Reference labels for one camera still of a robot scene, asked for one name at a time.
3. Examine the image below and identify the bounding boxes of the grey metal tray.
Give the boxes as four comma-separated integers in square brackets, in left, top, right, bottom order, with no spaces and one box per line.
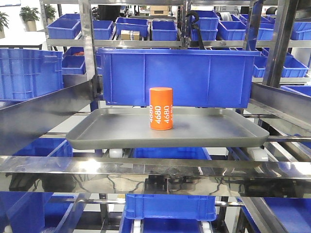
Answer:
[66,107,269,150]

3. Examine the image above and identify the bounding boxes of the blue bin lower centre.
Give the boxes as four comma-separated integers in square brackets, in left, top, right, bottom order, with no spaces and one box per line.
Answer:
[119,194,216,233]

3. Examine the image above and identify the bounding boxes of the blue crate at left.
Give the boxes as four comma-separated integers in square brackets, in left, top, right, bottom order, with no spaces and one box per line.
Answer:
[0,49,63,101]

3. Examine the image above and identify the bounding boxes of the orange cylindrical capacitor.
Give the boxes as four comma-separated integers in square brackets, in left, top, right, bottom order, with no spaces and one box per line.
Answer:
[149,87,173,131]

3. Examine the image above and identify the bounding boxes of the large blue plastic bin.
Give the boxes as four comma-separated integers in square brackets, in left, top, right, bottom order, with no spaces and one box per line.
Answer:
[98,48,260,108]

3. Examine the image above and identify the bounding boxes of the potted plant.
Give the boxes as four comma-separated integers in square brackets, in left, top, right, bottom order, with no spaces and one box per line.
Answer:
[19,6,39,32]

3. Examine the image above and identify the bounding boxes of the stainless steel shelf rack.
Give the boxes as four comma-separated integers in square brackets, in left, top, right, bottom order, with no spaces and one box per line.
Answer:
[0,0,311,233]

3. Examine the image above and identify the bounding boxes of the cardboard box on shelf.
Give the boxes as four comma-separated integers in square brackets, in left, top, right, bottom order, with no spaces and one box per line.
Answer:
[121,30,140,41]

